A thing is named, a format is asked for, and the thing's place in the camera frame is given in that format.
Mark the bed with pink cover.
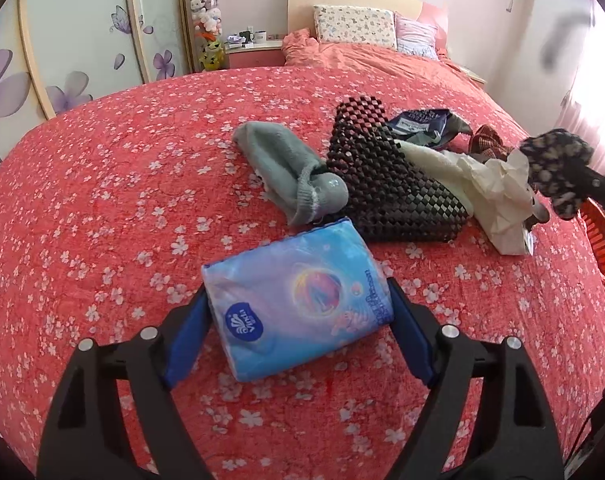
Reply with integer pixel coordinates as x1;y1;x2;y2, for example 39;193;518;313
281;30;485;86

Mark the orange plastic basket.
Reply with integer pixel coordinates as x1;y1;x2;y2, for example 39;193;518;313
579;199;605;321

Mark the grey knit sock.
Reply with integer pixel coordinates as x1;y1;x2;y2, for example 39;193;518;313
231;121;349;227

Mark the dark floral cloth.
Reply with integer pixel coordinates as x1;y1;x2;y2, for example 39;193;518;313
519;129;595;220

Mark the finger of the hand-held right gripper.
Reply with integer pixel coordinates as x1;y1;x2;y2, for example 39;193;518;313
585;167;605;206

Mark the flower print sliding wardrobe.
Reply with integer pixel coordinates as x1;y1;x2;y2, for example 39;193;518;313
0;0;193;186

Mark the clear plush toy display tube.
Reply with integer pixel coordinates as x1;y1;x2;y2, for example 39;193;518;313
187;0;228;73

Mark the blue tissue pack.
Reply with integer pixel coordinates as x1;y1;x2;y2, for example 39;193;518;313
201;216;395;383

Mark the red plaid cloth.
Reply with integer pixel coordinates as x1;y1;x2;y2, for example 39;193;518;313
469;125;515;163

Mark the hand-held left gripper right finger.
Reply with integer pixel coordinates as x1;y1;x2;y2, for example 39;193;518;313
386;277;565;480

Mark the floral print pillow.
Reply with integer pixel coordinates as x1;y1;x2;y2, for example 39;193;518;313
312;4;398;51

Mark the pink striped pillow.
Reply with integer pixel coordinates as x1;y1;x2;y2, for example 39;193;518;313
395;12;440;58

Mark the white tissue paper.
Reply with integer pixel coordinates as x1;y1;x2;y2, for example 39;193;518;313
457;152;550;256

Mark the red floral blanket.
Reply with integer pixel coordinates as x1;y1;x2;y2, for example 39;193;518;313
0;67;605;480

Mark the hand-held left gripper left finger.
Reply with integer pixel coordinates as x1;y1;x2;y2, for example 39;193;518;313
36;287;218;480

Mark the pink curtain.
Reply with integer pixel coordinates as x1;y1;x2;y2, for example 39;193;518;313
562;0;605;181

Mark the yellow plush toy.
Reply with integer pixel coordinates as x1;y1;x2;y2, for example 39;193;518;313
198;40;224;72

